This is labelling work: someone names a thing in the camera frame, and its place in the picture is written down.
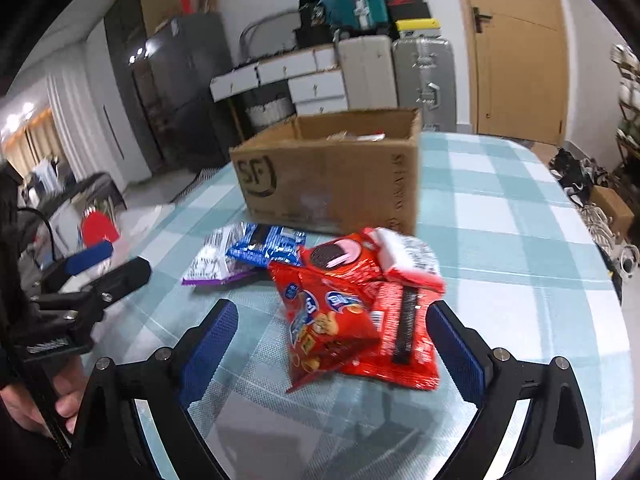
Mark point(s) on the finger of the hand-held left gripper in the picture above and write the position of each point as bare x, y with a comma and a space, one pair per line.
90, 256
125, 277

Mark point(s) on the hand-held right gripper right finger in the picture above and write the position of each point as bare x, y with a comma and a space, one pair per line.
457, 355

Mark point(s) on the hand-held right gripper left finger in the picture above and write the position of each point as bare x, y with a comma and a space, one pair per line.
207, 355

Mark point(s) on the red packet with black stripe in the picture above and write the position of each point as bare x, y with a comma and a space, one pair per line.
420, 340

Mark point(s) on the purple white snack packet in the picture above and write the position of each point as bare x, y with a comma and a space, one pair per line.
210, 265

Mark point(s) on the white red-edged packet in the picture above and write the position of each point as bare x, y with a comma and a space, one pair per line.
407, 255

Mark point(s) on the blue cookie packet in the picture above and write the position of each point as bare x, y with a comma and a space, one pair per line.
260, 245

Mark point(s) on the red cracker bag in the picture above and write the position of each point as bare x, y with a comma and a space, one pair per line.
325, 320

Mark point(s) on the red cookie packet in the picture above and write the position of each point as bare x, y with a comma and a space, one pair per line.
340, 255

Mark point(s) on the brown cardboard box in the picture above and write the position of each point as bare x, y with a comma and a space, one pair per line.
325, 185

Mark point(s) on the person's left hand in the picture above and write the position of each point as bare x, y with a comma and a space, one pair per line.
65, 392

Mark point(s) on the dark chair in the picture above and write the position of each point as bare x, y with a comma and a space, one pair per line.
95, 187

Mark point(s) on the striped floor mat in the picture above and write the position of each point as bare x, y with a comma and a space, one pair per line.
200, 182

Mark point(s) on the beige curtain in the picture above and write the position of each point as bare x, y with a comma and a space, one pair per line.
30, 145

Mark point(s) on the white curtain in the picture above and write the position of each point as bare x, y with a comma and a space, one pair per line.
85, 125

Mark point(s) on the dark grey fridge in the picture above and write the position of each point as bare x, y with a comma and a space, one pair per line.
185, 95

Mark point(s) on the dark wardrobe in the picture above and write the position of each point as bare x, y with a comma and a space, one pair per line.
125, 60

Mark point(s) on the small cardboard box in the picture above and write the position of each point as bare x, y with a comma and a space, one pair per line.
610, 210

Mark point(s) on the pile of sneakers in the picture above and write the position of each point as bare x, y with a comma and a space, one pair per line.
575, 175

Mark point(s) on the woven basket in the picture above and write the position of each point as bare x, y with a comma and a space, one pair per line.
270, 112

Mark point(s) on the white desk with drawers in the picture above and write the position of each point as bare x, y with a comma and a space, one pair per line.
315, 87

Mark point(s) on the flat red bag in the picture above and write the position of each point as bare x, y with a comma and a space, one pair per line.
185, 0

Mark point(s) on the tan wooden door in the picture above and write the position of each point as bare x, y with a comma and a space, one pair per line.
515, 85

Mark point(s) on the wooden shoe rack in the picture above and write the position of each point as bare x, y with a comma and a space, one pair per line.
625, 135

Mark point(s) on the silver suitcase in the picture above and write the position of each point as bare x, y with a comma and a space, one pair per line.
425, 80

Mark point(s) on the beige suitcase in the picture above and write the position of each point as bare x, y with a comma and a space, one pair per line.
367, 75

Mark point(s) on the black printed box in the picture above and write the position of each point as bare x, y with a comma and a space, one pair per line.
315, 11

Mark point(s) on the yellow black shoe box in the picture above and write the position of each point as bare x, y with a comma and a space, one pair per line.
417, 26

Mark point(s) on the black shoe box red logo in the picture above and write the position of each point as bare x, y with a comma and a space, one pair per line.
407, 6

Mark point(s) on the grey curved frame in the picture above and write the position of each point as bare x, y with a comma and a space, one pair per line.
250, 30

